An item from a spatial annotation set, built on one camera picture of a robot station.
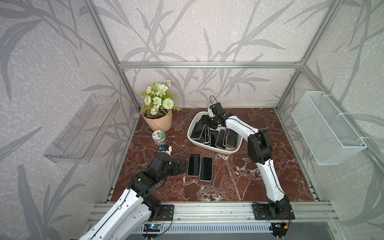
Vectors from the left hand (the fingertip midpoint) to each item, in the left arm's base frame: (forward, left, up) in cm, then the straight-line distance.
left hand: (180, 163), depth 76 cm
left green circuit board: (-26, +13, -15) cm, 32 cm away
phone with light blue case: (+2, -14, -14) cm, 20 cm away
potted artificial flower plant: (+28, +14, +12) cm, 34 cm away
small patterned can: (+21, +16, -6) cm, 27 cm away
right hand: (+32, -11, -6) cm, 35 cm away
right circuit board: (-26, -49, -16) cm, 58 cm away
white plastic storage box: (+21, -25, -12) cm, 35 cm away
